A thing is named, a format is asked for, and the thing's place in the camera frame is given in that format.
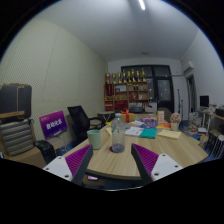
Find ceiling tube light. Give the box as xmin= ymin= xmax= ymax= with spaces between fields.
xmin=137 ymin=0 xmax=147 ymax=11

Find dark case with tan straps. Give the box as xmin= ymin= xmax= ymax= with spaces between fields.
xmin=0 ymin=83 xmax=33 ymax=121

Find teal book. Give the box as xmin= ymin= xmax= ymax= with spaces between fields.
xmin=139 ymin=128 xmax=158 ymax=140

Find pink flowers in white pot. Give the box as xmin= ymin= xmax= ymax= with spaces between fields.
xmin=169 ymin=112 xmax=183 ymax=132

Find wooden side desk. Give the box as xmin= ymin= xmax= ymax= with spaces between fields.
xmin=198 ymin=108 xmax=224 ymax=141

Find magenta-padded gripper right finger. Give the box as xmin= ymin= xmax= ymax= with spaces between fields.
xmin=130 ymin=143 xmax=184 ymax=186

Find black framed glass door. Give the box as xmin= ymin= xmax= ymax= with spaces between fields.
xmin=120 ymin=64 xmax=175 ymax=114

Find purple sign board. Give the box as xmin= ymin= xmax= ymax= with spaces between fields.
xmin=38 ymin=110 xmax=68 ymax=140

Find blue book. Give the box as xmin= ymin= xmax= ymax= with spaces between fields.
xmin=139 ymin=121 xmax=159 ymax=129

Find white wall air conditioner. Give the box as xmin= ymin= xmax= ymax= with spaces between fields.
xmin=181 ymin=60 xmax=195 ymax=74

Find black office chair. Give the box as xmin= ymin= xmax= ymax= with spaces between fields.
xmin=67 ymin=105 xmax=106 ymax=141

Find clear plastic water bottle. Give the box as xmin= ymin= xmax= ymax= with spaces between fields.
xmin=111 ymin=112 xmax=126 ymax=154

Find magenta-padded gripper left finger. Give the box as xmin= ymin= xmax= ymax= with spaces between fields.
xmin=42 ymin=144 xmax=95 ymax=187

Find white round stool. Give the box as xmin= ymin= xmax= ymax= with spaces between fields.
xmin=209 ymin=134 xmax=224 ymax=160

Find orange book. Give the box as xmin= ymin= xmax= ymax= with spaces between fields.
xmin=155 ymin=122 xmax=172 ymax=130

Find black tripod stand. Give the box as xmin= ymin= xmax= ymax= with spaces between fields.
xmin=176 ymin=88 xmax=185 ymax=118

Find orange standing box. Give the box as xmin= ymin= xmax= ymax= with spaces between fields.
xmin=156 ymin=110 xmax=166 ymax=124

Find yellow gift box red ribbon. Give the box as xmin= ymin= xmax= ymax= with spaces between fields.
xmin=120 ymin=108 xmax=137 ymax=124

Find black bag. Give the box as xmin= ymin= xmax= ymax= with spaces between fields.
xmin=34 ymin=139 xmax=58 ymax=165

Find red shelf unit with trophies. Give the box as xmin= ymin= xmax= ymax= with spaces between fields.
xmin=103 ymin=68 xmax=149 ymax=113

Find pale green ribbed cup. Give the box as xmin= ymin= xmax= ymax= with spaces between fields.
xmin=86 ymin=129 xmax=102 ymax=150

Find grey ribbed suitcase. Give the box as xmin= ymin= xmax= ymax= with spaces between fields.
xmin=0 ymin=118 xmax=36 ymax=157

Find black computer monitor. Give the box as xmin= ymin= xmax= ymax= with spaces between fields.
xmin=199 ymin=95 xmax=210 ymax=108

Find small round side table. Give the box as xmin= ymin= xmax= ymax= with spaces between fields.
xmin=96 ymin=110 xmax=116 ymax=123

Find pink packet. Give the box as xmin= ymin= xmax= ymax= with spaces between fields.
xmin=139 ymin=116 xmax=158 ymax=123

